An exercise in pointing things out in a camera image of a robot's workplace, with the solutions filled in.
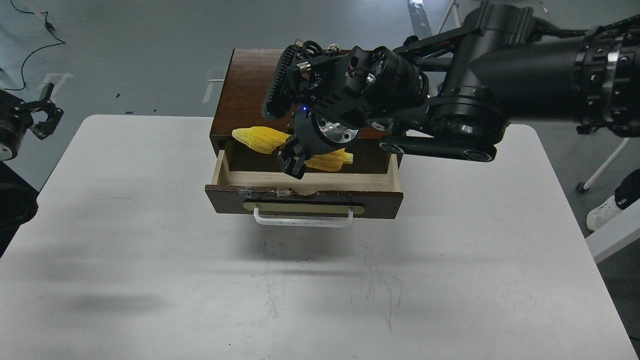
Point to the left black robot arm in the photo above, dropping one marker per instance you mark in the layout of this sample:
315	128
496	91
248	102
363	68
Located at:
18	199

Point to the dark wooden drawer cabinet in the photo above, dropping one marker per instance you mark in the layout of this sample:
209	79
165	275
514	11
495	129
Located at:
248	76

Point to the yellow toy corn cob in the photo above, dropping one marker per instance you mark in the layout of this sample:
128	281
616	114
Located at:
266	140

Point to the white chair leg with caster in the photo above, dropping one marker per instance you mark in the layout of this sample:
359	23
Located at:
584	186

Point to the white shoe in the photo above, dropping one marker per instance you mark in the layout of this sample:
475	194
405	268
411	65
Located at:
602	214

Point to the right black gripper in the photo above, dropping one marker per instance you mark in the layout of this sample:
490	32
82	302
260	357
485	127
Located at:
334	93

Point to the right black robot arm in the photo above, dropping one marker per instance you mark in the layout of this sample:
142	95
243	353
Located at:
452	95

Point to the grey office chair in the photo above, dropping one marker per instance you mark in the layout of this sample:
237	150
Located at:
452	11

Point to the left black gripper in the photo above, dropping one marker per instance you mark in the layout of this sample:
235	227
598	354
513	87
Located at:
16	117

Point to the wooden drawer with white handle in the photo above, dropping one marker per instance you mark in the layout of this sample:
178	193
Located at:
368	194

